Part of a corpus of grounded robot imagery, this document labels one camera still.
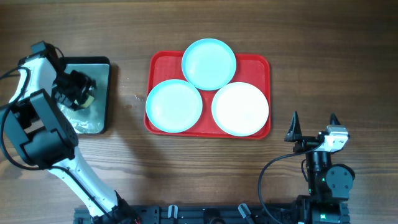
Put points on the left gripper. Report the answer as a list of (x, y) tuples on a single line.
[(83, 90)]

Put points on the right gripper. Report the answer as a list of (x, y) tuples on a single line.
[(294, 135)]

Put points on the green yellow sponge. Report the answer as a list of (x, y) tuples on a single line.
[(85, 101)]

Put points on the white plate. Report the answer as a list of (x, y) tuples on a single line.
[(240, 109)]

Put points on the light blue plate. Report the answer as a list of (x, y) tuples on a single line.
[(209, 64), (174, 106)]

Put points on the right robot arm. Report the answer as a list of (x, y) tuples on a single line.
[(328, 184)]

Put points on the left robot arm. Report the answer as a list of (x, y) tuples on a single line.
[(45, 140)]

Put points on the black water tray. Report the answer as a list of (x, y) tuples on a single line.
[(93, 118)]

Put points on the red plastic tray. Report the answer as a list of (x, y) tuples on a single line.
[(251, 68)]

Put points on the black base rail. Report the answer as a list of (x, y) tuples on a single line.
[(211, 214)]

